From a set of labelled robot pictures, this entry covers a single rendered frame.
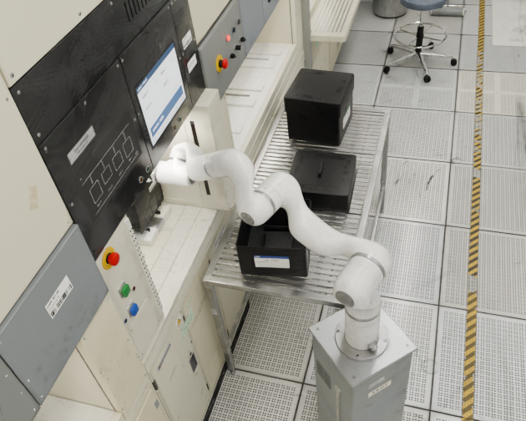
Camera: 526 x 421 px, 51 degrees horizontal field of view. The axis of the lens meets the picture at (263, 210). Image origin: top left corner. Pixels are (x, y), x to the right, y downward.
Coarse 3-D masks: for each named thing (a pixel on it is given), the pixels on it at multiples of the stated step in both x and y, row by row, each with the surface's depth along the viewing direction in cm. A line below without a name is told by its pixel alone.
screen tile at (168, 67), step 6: (168, 60) 179; (174, 60) 183; (168, 66) 179; (174, 66) 184; (162, 72) 176; (168, 72) 180; (174, 72) 184; (162, 78) 177; (174, 78) 185; (162, 84) 177; (168, 84) 181; (174, 84) 186; (168, 90) 182; (168, 96) 182
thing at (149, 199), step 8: (144, 184) 219; (152, 184) 224; (144, 192) 219; (152, 192) 226; (160, 192) 234; (136, 200) 213; (144, 200) 221; (152, 200) 227; (160, 200) 235; (136, 208) 215; (144, 208) 222; (152, 208) 229; (128, 216) 219; (136, 216) 217; (144, 216) 223; (152, 216) 230; (136, 224) 221; (144, 224) 224
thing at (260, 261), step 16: (240, 224) 224; (272, 224) 243; (288, 224) 242; (240, 240) 224; (256, 240) 239; (272, 240) 238; (288, 240) 237; (240, 256) 219; (256, 256) 218; (272, 256) 216; (288, 256) 215; (304, 256) 214; (256, 272) 225; (272, 272) 223; (288, 272) 222; (304, 272) 221
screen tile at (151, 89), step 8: (152, 80) 171; (152, 88) 171; (160, 88) 176; (144, 96) 167; (152, 96) 172; (160, 96) 177; (144, 104) 168; (160, 104) 178; (152, 112) 173; (152, 120) 174
